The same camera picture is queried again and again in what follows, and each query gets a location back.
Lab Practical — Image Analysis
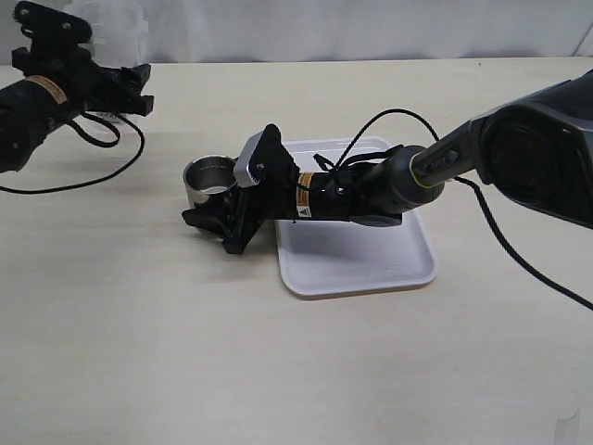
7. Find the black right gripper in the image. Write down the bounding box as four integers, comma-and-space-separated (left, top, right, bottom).
182, 123, 356, 254

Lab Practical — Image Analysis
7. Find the clear plastic pitcher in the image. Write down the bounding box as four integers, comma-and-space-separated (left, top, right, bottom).
64, 0, 150, 126

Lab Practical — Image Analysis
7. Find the white rectangular plastic tray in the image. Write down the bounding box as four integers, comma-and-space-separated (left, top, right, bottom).
272, 136, 439, 300

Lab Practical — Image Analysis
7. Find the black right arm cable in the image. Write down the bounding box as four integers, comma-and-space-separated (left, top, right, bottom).
314, 108, 593, 311

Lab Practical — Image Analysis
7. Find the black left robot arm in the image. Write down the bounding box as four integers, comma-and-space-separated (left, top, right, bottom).
1, 46, 154, 172

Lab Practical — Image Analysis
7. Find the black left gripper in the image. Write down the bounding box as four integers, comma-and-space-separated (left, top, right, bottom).
11, 47, 154, 116

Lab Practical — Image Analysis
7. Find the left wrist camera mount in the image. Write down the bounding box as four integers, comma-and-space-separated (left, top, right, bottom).
13, 1, 93, 60

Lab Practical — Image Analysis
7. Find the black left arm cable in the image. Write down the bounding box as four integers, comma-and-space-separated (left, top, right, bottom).
0, 110, 145, 195

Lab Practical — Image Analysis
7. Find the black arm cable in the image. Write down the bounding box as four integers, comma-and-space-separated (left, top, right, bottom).
0, 110, 145, 195
314, 108, 593, 311

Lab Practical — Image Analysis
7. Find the white backdrop curtain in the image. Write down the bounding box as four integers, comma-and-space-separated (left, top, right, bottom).
0, 0, 593, 66

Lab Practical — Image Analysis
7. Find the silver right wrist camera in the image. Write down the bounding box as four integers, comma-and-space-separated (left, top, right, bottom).
233, 131, 263, 188

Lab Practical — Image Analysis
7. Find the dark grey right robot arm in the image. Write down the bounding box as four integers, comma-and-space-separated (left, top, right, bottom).
182, 73, 592, 254

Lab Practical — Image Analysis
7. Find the stainless steel cup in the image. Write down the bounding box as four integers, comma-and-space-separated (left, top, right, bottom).
183, 155, 236, 208

